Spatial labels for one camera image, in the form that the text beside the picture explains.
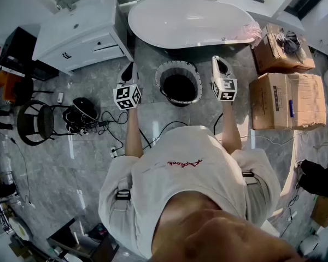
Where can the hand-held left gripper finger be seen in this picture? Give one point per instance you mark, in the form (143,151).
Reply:
(120,78)
(135,75)

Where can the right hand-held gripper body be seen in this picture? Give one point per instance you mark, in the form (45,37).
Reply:
(227,90)

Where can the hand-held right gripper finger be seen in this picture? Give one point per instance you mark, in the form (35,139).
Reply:
(229,74)
(213,74)

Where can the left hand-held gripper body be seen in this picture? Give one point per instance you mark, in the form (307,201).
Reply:
(125,97)

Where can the round laundry basket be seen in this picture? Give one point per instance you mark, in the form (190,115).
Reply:
(177,67)

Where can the pink cloth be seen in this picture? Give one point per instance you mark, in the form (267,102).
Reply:
(248,30)

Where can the person's left forearm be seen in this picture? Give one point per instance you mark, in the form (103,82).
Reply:
(134,135)

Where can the person's right forearm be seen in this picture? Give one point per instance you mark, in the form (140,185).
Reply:
(231,130)

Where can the smooth brown cardboard box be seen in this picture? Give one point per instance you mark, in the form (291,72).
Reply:
(270,59)

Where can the white power strip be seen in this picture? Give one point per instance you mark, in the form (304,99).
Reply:
(114,151)

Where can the white bathtub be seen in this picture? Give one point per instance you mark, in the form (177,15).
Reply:
(186,20)

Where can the white vanity cabinet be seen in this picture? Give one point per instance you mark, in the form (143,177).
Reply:
(76,34)

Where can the small white floor device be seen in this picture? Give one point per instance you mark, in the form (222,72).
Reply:
(60,97)

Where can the blue marker pen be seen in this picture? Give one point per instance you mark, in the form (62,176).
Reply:
(291,108)

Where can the grey clothes pile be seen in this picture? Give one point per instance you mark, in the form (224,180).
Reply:
(291,44)

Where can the large creased cardboard box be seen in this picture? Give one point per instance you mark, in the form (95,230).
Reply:
(303,102)

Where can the black round stool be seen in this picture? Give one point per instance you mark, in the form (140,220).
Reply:
(35,123)

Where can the black armchair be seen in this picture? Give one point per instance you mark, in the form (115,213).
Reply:
(24,87)

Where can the person's beige shirt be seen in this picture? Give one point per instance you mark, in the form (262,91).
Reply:
(180,179)

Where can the black cabinet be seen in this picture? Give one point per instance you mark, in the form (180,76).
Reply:
(19,53)

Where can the orange object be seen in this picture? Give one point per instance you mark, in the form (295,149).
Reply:
(2,83)

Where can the black bag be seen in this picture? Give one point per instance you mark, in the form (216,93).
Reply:
(314,176)

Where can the person's chin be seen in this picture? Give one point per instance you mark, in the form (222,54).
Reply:
(221,233)

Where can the white block counter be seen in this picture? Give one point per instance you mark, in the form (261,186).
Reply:
(270,228)

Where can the small cardboard box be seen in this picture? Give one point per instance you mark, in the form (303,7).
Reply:
(322,210)

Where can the dark low table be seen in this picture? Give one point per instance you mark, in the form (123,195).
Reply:
(71,241)

